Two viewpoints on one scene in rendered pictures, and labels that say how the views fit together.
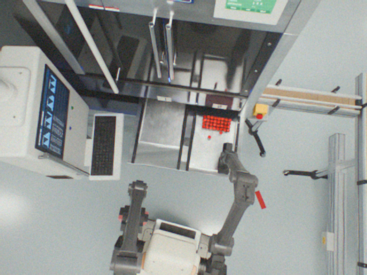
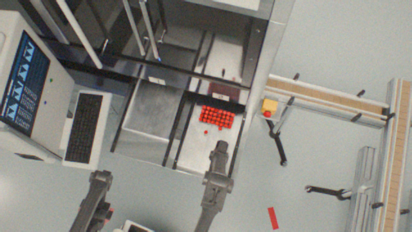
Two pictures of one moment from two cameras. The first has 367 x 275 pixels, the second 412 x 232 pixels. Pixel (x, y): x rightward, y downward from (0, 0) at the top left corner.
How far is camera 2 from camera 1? 0.28 m
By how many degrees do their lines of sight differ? 4
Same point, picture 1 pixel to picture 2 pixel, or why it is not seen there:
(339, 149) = (365, 165)
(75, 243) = not seen: outside the picture
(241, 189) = (210, 193)
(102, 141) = (82, 122)
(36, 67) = (11, 32)
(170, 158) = (156, 153)
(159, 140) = (147, 129)
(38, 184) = (17, 165)
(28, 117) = not seen: outside the picture
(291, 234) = not seen: outside the picture
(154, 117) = (145, 101)
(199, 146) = (192, 142)
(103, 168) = (79, 153)
